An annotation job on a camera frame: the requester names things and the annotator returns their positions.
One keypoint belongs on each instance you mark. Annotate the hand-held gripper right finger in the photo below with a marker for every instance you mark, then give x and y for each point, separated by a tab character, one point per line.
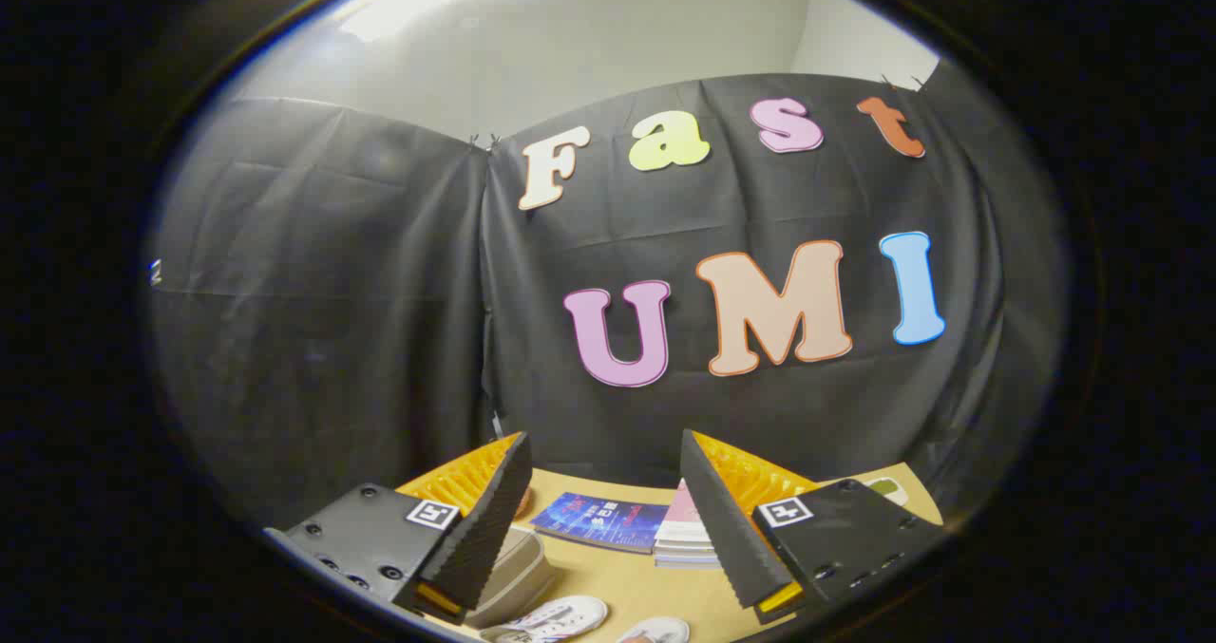
722	529

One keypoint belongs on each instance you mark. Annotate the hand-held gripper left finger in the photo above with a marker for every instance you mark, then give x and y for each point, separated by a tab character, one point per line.
494	520

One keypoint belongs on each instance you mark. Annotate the beige fabric storage box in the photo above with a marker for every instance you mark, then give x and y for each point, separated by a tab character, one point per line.
518	576

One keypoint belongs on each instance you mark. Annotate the white canvas shoe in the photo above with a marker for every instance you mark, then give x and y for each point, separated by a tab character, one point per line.
560	616
660	631

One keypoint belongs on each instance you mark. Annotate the pink bumpy oval object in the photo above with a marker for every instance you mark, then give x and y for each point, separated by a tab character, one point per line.
524	502

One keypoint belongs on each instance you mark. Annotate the pink cover book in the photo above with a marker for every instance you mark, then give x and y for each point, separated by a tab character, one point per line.
679	524

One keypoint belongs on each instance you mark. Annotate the white-edged book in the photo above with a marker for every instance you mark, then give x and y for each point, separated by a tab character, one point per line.
679	548

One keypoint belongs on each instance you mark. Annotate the grey-blue book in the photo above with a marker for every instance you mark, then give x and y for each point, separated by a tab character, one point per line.
684	561

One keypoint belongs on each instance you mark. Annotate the blue cover book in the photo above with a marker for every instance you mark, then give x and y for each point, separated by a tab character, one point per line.
598	521

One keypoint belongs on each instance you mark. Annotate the small printed card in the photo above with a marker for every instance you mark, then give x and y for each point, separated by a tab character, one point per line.
885	489

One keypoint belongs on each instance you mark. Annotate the black backdrop cloth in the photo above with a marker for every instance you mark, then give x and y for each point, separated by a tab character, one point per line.
361	320

